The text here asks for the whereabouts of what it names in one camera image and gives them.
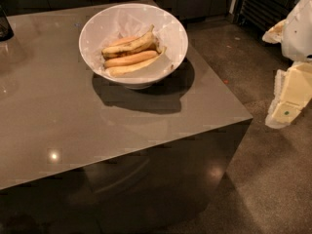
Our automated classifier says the orange banana at back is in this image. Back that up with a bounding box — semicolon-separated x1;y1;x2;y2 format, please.
108;36;138;47

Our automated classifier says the black slatted appliance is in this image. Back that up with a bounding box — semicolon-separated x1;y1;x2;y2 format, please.
233;0;295;31

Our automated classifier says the dark object at table corner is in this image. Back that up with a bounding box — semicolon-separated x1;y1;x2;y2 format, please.
0;5;14;41

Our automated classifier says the white ceramic bowl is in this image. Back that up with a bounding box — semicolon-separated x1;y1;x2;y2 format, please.
78;2;189;90

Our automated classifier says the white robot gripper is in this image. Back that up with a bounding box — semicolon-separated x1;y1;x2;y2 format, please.
262;0;312;129

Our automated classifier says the yellow banana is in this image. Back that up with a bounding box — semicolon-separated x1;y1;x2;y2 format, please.
105;47;167;77

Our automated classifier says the orange banana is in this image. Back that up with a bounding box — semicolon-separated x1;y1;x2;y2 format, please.
104;51;158;68
108;36;138;47

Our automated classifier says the orange banana in middle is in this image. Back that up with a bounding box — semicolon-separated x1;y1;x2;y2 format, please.
104;51;158;68

